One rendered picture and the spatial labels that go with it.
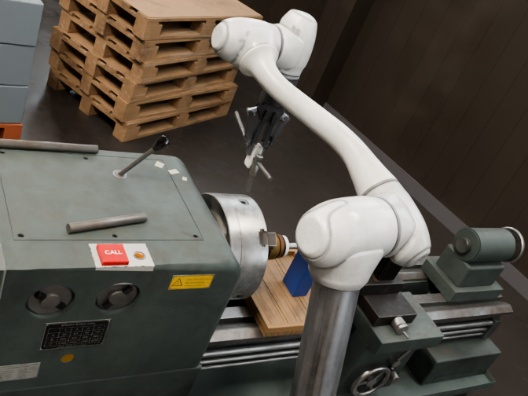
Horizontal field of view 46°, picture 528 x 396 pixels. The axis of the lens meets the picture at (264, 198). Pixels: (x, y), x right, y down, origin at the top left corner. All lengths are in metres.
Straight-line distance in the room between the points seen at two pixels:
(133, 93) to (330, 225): 3.10
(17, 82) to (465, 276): 2.61
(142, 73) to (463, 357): 2.57
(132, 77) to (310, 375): 3.08
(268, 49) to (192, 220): 0.47
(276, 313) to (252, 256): 0.35
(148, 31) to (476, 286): 2.44
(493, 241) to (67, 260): 1.73
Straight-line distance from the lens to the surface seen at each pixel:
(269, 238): 1.80
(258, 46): 1.51
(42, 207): 1.52
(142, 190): 1.66
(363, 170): 1.43
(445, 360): 2.66
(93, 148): 1.74
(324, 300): 1.31
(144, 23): 4.00
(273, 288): 2.13
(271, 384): 2.33
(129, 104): 4.23
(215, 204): 1.78
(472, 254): 2.56
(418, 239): 1.36
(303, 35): 1.62
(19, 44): 3.72
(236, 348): 2.01
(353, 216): 1.23
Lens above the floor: 2.17
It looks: 30 degrees down
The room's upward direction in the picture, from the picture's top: 25 degrees clockwise
